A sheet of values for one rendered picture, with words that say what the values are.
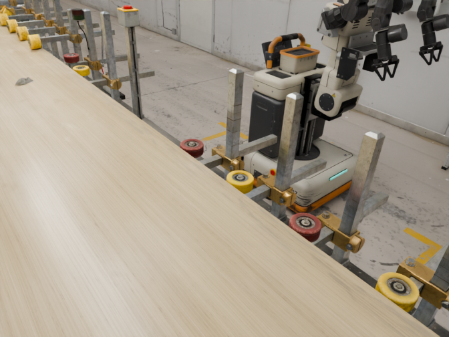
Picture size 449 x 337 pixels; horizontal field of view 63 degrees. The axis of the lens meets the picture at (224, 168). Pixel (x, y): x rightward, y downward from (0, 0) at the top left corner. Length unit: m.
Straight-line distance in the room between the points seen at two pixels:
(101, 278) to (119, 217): 0.19
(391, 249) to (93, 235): 1.83
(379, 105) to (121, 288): 3.52
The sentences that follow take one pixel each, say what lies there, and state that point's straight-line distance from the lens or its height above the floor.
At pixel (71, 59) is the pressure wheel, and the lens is 2.30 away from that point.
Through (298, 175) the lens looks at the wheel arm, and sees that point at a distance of 1.29.
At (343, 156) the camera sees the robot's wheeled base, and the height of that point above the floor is 0.28.
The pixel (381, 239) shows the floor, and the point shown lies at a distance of 2.44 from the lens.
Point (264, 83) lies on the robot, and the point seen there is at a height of 0.77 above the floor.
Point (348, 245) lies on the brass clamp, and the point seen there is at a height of 0.81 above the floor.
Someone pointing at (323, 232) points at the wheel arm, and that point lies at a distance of 1.07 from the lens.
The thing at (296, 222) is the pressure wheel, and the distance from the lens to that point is 0.94.
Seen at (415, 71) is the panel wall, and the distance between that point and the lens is 3.81.
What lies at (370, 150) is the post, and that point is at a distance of 0.93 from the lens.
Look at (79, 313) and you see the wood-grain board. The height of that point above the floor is 0.90.
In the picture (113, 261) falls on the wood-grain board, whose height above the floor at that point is 0.90.
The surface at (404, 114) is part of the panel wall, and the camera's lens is 3.92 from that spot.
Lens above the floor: 1.50
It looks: 32 degrees down
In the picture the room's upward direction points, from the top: 2 degrees clockwise
